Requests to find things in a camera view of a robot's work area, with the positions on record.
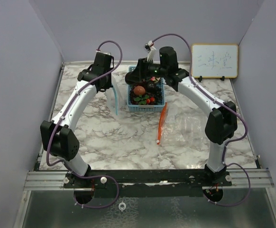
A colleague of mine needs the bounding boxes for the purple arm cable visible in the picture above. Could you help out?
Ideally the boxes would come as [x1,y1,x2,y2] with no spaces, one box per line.
[144,33,251,207]
[46,40,123,209]

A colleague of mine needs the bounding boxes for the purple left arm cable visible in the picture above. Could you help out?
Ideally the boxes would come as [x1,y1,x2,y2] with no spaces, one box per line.
[46,40,123,209]

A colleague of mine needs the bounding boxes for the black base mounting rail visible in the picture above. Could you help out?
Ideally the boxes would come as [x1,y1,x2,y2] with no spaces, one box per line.
[64,169,232,198]

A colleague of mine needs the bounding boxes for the dark purple plum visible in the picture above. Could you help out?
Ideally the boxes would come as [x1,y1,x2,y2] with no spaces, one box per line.
[145,81,157,93]

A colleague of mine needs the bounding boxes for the clear bag blue zipper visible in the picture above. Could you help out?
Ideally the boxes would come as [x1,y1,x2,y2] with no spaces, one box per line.
[105,76,122,115]

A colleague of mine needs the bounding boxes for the small whiteboard wooden frame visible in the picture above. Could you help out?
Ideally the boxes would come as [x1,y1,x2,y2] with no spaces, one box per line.
[191,44,239,78]

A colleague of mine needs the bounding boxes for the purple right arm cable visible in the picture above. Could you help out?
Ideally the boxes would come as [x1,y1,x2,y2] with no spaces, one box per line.
[144,33,251,207]

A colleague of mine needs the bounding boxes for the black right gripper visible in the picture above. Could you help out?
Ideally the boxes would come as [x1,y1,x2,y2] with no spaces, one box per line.
[126,58,166,83]

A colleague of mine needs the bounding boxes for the blue plastic basket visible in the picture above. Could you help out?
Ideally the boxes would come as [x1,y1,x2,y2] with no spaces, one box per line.
[127,78,166,112]

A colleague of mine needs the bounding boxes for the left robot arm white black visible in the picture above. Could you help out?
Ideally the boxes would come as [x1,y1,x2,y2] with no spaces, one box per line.
[40,52,114,188]

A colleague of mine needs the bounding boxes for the cherry tomatoes with green leaves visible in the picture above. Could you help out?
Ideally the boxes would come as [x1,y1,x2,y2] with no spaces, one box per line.
[134,95,155,105]

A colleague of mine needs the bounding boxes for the clear bag orange zipper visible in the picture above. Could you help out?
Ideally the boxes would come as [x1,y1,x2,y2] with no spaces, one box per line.
[156,103,204,147]

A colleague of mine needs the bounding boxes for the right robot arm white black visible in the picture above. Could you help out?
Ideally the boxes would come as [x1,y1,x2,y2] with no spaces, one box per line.
[125,47,238,186]

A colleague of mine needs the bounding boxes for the dark grape bunch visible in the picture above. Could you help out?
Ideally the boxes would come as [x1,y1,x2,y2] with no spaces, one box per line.
[130,80,162,105]

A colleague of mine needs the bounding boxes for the aluminium frame rail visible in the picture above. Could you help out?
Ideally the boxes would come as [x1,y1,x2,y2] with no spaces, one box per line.
[24,169,275,191]

